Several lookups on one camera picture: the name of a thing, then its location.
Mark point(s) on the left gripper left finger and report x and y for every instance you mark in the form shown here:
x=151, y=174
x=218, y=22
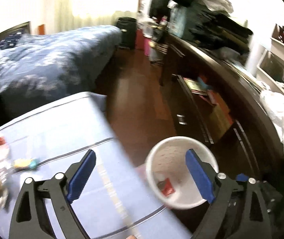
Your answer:
x=30, y=217

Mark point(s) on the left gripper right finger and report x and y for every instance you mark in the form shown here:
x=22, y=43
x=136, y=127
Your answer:
x=237, y=207

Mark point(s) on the white plastic trash bin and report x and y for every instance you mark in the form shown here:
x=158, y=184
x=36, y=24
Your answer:
x=167, y=160

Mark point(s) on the red wrapper in bin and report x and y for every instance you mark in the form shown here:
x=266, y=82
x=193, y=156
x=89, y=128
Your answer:
x=166, y=187

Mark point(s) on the light blue checked tablecloth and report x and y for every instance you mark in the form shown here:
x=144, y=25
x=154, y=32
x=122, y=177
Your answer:
x=115, y=202

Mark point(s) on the dark wooden long dresser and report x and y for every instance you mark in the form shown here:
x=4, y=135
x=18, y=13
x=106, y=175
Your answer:
x=211, y=103

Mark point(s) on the white shelf unit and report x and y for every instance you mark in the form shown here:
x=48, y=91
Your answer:
x=281, y=62

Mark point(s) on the blue floral bed duvet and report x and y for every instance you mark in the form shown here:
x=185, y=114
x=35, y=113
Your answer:
x=41, y=69

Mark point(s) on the pink storage box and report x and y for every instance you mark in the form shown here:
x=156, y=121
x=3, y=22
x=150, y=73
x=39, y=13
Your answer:
x=147, y=42

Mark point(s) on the pile of dark clothes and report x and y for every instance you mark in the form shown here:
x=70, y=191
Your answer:
x=206, y=23

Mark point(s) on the dark wooden headboard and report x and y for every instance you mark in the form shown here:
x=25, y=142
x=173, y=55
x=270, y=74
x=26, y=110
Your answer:
x=15, y=32

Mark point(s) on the black suitcase by window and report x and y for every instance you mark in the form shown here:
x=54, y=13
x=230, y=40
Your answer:
x=128, y=27

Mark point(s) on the pale green window curtain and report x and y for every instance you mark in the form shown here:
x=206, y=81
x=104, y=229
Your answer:
x=63, y=15

